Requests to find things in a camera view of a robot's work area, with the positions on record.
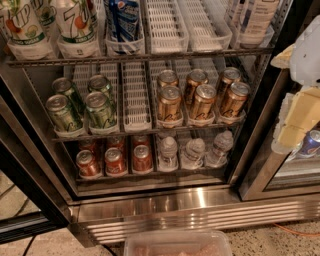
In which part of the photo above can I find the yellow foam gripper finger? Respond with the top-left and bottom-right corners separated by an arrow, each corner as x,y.
271,87 -> 320,154
271,44 -> 294,69

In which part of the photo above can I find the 7up zero can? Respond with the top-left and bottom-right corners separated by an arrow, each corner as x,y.
52,0 -> 95,44
0,0 -> 46,46

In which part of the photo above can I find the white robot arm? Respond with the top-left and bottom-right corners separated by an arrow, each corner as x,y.
271,15 -> 320,155

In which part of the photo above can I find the blue can right compartment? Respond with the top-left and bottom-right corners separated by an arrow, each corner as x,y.
298,130 -> 320,157

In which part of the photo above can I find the gold can back right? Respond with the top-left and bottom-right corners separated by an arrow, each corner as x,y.
216,67 -> 241,104

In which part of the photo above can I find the gold can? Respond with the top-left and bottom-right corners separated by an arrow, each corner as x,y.
216,67 -> 241,104
184,69 -> 208,106
189,84 -> 216,120
219,82 -> 251,118
157,69 -> 179,87
158,86 -> 181,122

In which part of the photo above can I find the gold can front right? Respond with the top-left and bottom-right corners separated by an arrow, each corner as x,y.
219,82 -> 251,118

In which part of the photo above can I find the gold can front middle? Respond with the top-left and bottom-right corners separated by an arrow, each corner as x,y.
189,84 -> 216,120

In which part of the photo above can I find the gold can back middle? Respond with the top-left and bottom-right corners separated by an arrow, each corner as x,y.
184,69 -> 208,106

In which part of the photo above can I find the gold can back left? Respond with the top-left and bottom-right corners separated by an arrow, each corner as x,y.
157,69 -> 179,87

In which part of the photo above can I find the gold can front left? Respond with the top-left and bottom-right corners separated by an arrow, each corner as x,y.
158,86 -> 181,122

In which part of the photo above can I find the red can front right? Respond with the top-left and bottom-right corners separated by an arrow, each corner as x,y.
133,145 -> 152,172

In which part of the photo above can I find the red can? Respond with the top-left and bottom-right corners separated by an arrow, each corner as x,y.
76,150 -> 101,179
133,145 -> 152,172
105,147 -> 127,176

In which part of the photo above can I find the stainless steel fridge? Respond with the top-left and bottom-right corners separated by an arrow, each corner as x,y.
0,0 -> 320,247

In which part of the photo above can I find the green can back right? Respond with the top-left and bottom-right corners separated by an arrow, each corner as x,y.
87,74 -> 113,100

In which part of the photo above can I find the green can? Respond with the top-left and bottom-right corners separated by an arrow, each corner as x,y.
52,77 -> 85,115
87,74 -> 113,100
85,91 -> 116,129
45,94 -> 83,132

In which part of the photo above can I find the green can front right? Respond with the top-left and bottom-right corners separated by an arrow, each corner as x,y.
85,91 -> 116,129

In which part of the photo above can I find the red can front middle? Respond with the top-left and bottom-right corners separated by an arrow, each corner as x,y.
105,147 -> 127,176

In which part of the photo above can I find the red can front left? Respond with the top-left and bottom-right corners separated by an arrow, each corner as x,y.
76,150 -> 101,179

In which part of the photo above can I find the green can back left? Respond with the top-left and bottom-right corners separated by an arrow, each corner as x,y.
52,77 -> 85,115

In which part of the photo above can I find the green can front left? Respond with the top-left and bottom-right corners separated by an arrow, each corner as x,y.
45,94 -> 83,132

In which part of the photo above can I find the white bottle top right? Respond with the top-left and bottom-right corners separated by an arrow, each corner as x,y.
238,0 -> 279,48

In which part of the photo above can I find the water bottle middle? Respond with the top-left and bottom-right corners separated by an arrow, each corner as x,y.
181,138 -> 205,170

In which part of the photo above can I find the white slotted tray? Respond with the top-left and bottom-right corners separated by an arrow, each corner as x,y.
145,0 -> 189,54

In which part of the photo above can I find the clear plastic container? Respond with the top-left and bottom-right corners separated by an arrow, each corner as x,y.
123,230 -> 233,256

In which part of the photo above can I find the orange cable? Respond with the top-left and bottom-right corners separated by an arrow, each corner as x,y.
273,222 -> 320,238

